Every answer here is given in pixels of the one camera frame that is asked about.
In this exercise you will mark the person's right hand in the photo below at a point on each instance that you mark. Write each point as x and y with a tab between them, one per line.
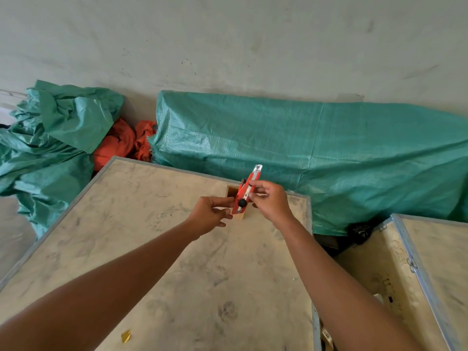
274	206

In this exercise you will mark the person's left hand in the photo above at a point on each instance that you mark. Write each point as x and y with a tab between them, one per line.
204	217

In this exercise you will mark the person's right fingers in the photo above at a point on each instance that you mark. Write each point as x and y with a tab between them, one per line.
260	184

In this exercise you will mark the person's left thumb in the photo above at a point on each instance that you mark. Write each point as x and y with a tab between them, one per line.
221	202

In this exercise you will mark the red utility knife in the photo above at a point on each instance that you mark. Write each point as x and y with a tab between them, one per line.
242	197

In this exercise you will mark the person's left forearm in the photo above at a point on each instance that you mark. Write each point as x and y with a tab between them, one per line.
109	285

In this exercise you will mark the person's right forearm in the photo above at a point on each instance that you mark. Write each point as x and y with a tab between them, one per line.
336	288

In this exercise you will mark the small wooden box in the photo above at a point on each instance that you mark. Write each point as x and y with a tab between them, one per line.
231	191

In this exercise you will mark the large green tarp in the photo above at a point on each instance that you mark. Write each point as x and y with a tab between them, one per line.
329	153

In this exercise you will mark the large wooden crate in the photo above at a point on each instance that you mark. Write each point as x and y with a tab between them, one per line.
146	222

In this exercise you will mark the black plastic bag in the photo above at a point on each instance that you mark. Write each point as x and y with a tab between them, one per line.
361	232

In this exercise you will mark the orange cloth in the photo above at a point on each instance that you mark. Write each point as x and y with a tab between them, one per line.
117	144

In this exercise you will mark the gold foil scrap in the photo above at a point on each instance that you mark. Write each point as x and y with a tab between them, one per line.
126	336

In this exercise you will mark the metal crate latch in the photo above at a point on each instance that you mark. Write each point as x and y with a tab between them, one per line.
412	265

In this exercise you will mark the crumpled green tarp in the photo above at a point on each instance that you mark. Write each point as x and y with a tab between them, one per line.
55	142

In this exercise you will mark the open wooden crate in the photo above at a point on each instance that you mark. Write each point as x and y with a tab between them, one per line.
420	274

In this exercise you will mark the white pipe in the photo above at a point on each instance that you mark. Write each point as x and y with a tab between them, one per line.
12	93

